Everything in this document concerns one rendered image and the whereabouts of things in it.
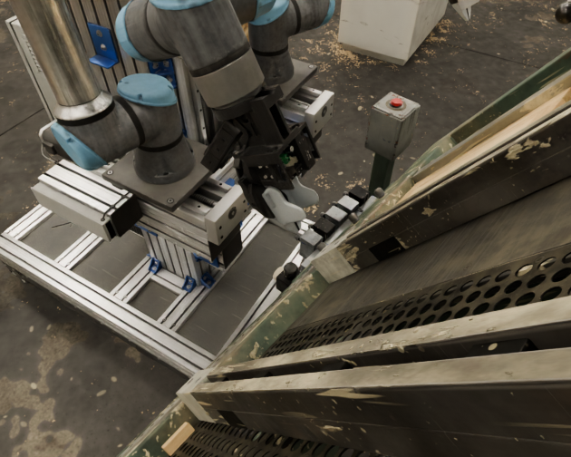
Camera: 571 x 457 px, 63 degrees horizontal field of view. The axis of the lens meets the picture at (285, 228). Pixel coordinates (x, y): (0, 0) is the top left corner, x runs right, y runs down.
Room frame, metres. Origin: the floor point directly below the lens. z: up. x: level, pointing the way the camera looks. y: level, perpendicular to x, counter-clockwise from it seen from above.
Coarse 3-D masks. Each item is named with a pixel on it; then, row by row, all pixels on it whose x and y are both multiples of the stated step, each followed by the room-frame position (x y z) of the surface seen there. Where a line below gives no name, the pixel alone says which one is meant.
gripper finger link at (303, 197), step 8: (296, 184) 0.46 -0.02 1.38; (288, 192) 0.46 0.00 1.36; (296, 192) 0.46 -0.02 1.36; (304, 192) 0.45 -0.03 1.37; (312, 192) 0.45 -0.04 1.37; (288, 200) 0.45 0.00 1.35; (296, 200) 0.46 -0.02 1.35; (304, 200) 0.45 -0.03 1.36; (312, 200) 0.45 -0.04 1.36; (296, 224) 0.44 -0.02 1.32
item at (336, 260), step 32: (544, 128) 0.46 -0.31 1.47; (480, 160) 0.51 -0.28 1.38; (512, 160) 0.47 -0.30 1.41; (544, 160) 0.45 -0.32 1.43; (416, 192) 0.60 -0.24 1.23; (448, 192) 0.51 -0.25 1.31; (480, 192) 0.48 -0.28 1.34; (512, 192) 0.46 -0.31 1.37; (384, 224) 0.57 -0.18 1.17; (416, 224) 0.53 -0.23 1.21; (448, 224) 0.50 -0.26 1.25; (320, 256) 0.65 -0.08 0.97; (352, 256) 0.60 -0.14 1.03; (384, 256) 0.56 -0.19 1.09
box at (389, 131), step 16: (384, 96) 1.36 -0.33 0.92; (400, 96) 1.35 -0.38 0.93; (384, 112) 1.27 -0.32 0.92; (400, 112) 1.26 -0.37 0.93; (416, 112) 1.29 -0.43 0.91; (368, 128) 1.29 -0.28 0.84; (384, 128) 1.25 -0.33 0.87; (400, 128) 1.22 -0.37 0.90; (368, 144) 1.29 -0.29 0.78; (384, 144) 1.25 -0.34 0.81; (400, 144) 1.24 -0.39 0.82
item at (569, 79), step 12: (552, 84) 0.85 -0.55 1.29; (564, 84) 0.82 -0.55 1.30; (540, 96) 0.84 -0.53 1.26; (552, 96) 0.83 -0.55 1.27; (516, 108) 0.88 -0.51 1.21; (528, 108) 0.85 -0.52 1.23; (504, 120) 0.87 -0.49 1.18; (516, 120) 0.86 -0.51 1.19; (480, 132) 0.90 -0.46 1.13; (492, 132) 0.88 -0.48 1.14; (468, 144) 0.91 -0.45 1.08; (444, 156) 0.94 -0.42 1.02; (456, 156) 0.92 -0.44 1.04; (432, 168) 0.95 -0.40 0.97; (420, 180) 0.97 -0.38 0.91
